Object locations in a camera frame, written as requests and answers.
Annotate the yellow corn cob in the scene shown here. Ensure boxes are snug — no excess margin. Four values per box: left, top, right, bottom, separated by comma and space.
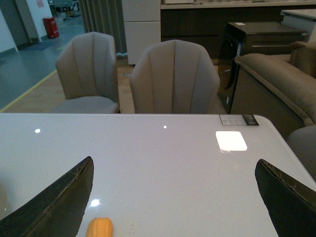
85, 217, 114, 237

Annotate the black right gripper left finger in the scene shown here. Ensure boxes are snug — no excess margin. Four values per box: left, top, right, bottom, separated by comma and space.
0, 157, 94, 237

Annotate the beige chair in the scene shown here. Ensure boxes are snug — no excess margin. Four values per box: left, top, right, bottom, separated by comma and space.
130, 39, 220, 114
52, 32, 120, 114

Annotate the red bin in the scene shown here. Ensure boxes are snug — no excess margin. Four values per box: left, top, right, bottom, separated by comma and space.
43, 17, 59, 39

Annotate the beige chair on left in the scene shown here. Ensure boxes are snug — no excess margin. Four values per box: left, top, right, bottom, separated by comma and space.
52, 32, 120, 114

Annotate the beige chair on right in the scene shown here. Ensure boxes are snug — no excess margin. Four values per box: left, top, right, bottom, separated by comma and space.
130, 39, 220, 114

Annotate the white cabinet column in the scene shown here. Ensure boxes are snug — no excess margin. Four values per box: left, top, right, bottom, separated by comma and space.
122, 0, 161, 65

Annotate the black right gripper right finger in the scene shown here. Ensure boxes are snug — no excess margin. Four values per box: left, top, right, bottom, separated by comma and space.
255, 159, 316, 237

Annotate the label sticker on table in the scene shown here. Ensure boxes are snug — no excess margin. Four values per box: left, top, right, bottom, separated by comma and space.
219, 114, 259, 126

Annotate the grey curtain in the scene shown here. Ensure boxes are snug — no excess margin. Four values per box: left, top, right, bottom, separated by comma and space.
78, 0, 127, 54

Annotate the black cabinet appliance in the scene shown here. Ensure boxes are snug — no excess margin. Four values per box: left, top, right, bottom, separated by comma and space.
218, 22, 307, 113

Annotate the dark kitchen counter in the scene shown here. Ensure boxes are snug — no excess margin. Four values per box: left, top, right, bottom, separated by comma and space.
160, 0, 316, 59

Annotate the grey chair at table end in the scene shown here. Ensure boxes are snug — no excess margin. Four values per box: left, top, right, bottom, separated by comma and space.
286, 125, 316, 181

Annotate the olive brown sofa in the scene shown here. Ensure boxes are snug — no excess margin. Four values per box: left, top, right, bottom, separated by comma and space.
230, 41, 316, 138

